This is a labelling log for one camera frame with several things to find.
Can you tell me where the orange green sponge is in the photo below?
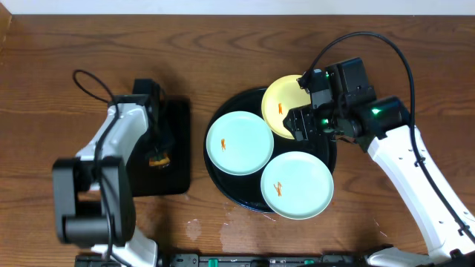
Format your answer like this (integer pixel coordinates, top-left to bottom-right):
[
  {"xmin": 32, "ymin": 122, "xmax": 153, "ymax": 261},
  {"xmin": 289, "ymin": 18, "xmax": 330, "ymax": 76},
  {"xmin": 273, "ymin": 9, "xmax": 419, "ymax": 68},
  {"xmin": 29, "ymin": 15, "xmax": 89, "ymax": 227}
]
[{"xmin": 148, "ymin": 152, "xmax": 171, "ymax": 168}]

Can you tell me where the yellow plate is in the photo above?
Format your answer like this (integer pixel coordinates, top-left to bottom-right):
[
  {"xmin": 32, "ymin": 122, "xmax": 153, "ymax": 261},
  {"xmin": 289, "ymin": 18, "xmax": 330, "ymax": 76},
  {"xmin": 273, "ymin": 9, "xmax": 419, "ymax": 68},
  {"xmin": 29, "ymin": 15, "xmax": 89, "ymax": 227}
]
[{"xmin": 261, "ymin": 75, "xmax": 311, "ymax": 139}]

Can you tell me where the mint plate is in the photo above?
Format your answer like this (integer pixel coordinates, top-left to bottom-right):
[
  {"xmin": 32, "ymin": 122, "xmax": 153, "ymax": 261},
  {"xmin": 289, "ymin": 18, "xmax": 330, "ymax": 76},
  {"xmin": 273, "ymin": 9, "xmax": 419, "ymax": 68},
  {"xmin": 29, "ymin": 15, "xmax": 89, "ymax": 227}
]
[
  {"xmin": 261, "ymin": 151, "xmax": 334, "ymax": 220},
  {"xmin": 205, "ymin": 111, "xmax": 274, "ymax": 176}
]

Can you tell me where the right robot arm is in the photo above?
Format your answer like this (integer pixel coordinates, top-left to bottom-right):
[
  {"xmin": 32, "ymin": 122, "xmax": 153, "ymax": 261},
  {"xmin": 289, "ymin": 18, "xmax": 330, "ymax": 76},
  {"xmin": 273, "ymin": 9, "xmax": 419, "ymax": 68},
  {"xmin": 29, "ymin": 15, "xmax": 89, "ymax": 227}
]
[{"xmin": 283, "ymin": 96, "xmax": 474, "ymax": 266}]

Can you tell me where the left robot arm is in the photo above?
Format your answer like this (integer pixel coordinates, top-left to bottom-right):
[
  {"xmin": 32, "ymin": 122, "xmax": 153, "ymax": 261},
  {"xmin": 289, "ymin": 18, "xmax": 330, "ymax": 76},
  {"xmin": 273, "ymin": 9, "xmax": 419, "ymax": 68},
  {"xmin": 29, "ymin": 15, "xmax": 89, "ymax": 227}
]
[{"xmin": 52, "ymin": 94, "xmax": 160, "ymax": 266}]

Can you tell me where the black rectangular tray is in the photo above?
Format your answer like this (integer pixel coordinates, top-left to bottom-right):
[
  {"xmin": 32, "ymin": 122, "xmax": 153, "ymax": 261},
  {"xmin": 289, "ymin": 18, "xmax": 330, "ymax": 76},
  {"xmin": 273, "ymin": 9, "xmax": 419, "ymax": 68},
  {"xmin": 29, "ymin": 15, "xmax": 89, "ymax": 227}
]
[{"xmin": 127, "ymin": 97, "xmax": 191, "ymax": 197}]

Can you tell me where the black round tray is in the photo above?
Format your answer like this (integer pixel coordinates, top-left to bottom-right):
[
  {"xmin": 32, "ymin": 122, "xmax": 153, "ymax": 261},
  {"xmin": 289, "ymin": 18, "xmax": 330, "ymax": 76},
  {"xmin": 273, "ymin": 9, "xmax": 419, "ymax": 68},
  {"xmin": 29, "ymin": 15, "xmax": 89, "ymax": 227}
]
[{"xmin": 203, "ymin": 88, "xmax": 337, "ymax": 213}]

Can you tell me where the ketchup stain on lower plate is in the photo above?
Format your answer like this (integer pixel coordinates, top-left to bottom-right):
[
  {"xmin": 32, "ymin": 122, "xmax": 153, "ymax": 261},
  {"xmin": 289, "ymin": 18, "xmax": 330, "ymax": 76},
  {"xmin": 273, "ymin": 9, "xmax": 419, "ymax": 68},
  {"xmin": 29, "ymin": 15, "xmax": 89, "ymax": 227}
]
[{"xmin": 274, "ymin": 182, "xmax": 282, "ymax": 197}]

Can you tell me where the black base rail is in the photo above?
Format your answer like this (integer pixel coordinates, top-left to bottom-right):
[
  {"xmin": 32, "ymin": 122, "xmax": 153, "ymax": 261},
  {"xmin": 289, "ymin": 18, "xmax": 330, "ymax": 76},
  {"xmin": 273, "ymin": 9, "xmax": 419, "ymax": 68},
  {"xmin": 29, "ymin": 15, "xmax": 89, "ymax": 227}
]
[{"xmin": 73, "ymin": 252, "xmax": 372, "ymax": 267}]

